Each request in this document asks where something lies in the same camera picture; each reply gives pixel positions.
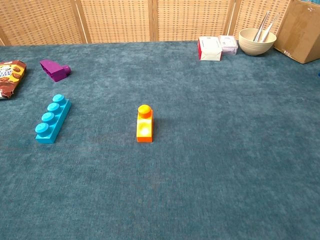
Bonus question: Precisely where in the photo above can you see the small orange block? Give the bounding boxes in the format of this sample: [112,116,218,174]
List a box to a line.
[136,104,154,144]

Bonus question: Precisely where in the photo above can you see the small clear plastic box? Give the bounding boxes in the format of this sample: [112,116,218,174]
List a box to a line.
[218,35,238,56]

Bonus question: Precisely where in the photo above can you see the woven wicker folding screen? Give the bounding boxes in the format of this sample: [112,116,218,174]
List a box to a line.
[0,0,293,47]

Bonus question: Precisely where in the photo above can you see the beige bowl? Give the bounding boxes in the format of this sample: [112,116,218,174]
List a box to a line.
[238,28,277,56]

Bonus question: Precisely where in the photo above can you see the teal carpet table cover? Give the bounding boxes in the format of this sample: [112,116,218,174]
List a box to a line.
[0,39,320,240]

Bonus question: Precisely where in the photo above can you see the white and red carton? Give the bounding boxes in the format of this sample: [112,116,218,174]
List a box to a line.
[197,36,223,62]

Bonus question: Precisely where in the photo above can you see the purple plastic block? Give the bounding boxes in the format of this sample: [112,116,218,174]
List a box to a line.
[39,59,73,83]

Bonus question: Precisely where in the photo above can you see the brown cardboard box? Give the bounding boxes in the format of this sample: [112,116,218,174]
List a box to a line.
[273,0,320,65]

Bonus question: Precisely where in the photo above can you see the metal spoon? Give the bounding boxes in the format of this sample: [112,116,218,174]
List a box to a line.
[261,12,280,43]
[252,10,271,42]

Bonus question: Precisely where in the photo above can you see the cyan plastic piece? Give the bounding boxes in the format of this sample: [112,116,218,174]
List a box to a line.
[34,93,72,144]

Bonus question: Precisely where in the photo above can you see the brown Hello Panda snack box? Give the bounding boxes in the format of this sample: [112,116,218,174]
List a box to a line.
[0,59,27,100]

